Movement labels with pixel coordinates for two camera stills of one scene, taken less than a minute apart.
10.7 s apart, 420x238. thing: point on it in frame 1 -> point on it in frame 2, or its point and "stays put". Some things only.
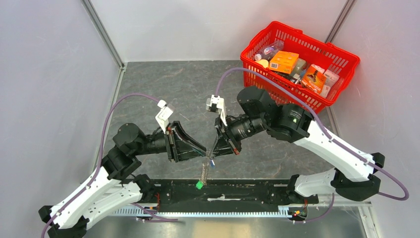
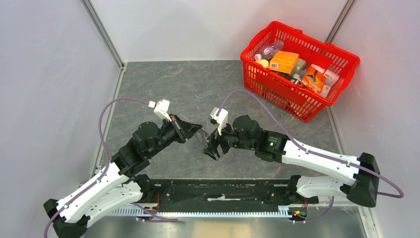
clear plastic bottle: (266, 53) stays put
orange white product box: (314, 78) stays put
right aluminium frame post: (340, 21) stays put
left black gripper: (198, 150) -> (183, 137)
